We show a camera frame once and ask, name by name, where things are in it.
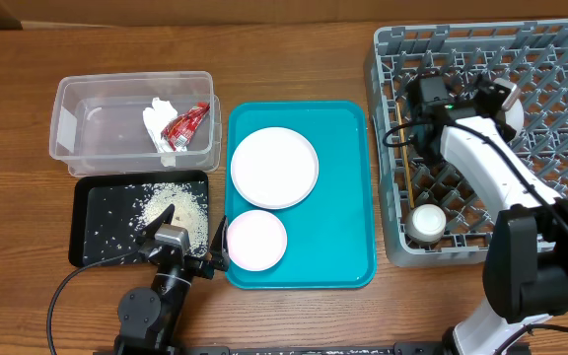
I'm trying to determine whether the pink round plate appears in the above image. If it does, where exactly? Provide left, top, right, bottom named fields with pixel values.
left=231, top=127, right=320, bottom=210

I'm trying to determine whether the grey bowl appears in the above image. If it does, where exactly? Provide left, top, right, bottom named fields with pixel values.
left=494, top=78, right=525, bottom=138

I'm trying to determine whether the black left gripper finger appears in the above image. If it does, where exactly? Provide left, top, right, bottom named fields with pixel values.
left=135, top=204, right=175, bottom=245
left=209, top=216, right=229, bottom=271

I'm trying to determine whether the red snack wrapper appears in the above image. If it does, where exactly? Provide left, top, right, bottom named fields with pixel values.
left=161, top=103, right=210, bottom=151

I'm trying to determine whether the black rail at table edge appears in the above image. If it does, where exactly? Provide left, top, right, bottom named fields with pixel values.
left=183, top=341, right=454, bottom=355

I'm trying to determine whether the wooden chopstick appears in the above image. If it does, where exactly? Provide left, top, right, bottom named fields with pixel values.
left=395, top=102, right=415, bottom=210

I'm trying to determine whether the grey dishwasher rack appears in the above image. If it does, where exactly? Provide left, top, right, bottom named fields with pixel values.
left=363, top=20, right=568, bottom=267

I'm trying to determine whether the white tissue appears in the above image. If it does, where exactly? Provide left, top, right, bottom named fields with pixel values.
left=142, top=98, right=178, bottom=153

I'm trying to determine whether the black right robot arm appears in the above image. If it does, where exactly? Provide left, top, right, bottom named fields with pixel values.
left=406, top=74, right=568, bottom=354

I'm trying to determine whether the black rectangular tray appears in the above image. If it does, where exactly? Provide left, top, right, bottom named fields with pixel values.
left=68, top=171, right=209, bottom=267

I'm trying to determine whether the pink bowl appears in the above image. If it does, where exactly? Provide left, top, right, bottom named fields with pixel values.
left=227, top=210, right=288, bottom=272

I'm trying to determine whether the clear plastic waste bin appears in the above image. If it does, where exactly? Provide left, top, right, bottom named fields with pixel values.
left=49, top=71, right=222, bottom=177

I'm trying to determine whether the pile of rice grains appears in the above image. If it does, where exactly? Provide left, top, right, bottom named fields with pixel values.
left=84, top=181, right=210, bottom=260

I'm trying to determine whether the teal plastic serving tray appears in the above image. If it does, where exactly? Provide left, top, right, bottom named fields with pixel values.
left=226, top=101, right=377, bottom=290

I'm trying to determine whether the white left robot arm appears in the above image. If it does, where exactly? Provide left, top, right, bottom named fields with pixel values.
left=112, top=205, right=230, bottom=354

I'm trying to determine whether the white cup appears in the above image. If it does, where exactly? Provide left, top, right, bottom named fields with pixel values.
left=405, top=204, right=447, bottom=246

